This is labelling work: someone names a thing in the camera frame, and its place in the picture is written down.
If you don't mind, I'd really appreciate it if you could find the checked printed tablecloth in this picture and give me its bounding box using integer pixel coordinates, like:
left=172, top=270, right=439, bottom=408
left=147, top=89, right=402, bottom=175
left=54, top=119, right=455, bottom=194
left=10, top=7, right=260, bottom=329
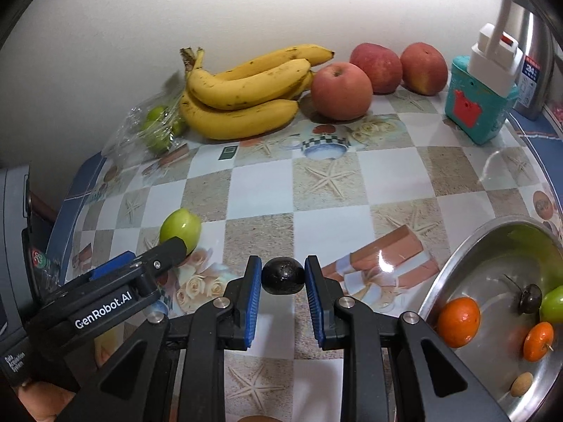
left=44, top=88, right=563, bottom=422

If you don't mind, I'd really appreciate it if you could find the tan longan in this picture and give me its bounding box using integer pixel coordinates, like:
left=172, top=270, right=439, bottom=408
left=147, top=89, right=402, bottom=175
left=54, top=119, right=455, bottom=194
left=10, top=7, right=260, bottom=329
left=510, top=372, right=534, bottom=396

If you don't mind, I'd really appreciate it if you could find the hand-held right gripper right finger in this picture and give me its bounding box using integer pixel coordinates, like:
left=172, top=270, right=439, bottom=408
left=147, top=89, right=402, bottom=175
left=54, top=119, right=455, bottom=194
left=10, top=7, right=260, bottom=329
left=304, top=255, right=506, bottom=422

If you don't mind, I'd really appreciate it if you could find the dark cherry with stem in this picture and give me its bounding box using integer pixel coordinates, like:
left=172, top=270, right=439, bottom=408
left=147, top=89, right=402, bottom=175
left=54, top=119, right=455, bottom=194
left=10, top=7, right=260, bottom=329
left=504, top=274, right=543, bottom=315

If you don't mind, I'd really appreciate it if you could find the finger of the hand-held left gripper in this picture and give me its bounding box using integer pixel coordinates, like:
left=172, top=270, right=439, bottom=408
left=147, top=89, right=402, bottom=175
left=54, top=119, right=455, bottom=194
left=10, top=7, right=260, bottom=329
left=29, top=236, right=188, bottom=349
left=90, top=251, right=137, bottom=281

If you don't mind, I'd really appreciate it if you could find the steel thermos jug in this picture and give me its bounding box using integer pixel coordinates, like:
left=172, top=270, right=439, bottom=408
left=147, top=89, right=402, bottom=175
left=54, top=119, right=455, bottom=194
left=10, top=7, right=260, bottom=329
left=512, top=4, right=556, bottom=121

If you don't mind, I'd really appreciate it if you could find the green jujube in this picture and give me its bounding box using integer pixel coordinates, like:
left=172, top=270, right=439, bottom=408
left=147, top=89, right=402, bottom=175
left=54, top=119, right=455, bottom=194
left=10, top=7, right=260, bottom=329
left=539, top=285, right=563, bottom=324
left=159, top=209, right=202, bottom=256

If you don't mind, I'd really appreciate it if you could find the person's left hand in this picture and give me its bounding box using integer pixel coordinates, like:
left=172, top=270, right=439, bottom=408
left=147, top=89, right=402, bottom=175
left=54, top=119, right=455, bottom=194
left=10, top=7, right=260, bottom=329
left=18, top=380, right=79, bottom=422

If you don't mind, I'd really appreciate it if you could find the yellow banana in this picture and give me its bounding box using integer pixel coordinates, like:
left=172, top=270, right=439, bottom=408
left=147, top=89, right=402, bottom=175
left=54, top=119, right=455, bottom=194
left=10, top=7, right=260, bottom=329
left=180, top=92, right=300, bottom=140
left=180, top=47, right=312, bottom=110
left=220, top=44, right=335, bottom=81
left=284, top=70, right=316, bottom=101

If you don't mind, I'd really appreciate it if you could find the teal plastic box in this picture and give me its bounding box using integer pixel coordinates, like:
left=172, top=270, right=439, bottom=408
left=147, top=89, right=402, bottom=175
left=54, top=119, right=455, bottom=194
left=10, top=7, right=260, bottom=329
left=444, top=55, right=520, bottom=145

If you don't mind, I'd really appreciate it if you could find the steel basin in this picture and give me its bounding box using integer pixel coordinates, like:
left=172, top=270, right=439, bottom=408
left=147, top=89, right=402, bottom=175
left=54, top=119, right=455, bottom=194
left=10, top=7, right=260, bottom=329
left=417, top=215, right=563, bottom=422

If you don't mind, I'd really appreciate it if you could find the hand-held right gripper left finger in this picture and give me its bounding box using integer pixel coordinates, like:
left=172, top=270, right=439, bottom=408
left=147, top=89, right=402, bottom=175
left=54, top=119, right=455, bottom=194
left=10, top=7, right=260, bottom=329
left=53, top=255, right=264, bottom=422

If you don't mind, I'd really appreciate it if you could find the plastic bag of green jujubes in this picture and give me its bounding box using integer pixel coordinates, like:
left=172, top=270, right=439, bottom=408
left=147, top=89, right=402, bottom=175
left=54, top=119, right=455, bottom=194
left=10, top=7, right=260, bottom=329
left=103, top=88, right=190, bottom=172

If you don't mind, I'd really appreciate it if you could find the small dark plum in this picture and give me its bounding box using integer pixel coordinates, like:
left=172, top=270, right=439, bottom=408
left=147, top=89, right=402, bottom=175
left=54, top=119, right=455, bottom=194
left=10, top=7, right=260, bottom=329
left=261, top=257, right=305, bottom=296

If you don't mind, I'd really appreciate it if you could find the red apple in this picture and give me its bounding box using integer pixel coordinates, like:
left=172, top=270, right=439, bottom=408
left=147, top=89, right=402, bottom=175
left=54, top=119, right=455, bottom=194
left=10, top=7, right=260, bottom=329
left=311, top=62, right=374, bottom=121
left=400, top=42, right=448, bottom=96
left=349, top=43, right=403, bottom=95

